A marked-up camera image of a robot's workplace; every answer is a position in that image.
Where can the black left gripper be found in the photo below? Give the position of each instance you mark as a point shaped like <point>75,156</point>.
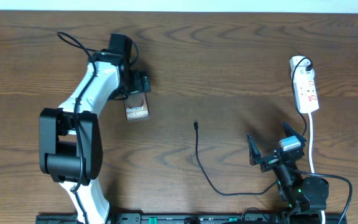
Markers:
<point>141,85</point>

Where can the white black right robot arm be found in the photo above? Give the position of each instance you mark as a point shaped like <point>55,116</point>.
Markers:
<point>304,195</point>

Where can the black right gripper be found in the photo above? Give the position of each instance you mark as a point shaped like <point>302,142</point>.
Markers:
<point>255,158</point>

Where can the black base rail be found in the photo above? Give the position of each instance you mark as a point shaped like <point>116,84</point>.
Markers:
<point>249,217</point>

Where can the white power strip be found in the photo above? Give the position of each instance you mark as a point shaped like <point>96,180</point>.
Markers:
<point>302,74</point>

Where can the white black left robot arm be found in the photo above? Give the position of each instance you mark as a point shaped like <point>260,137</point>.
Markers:
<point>70,146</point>

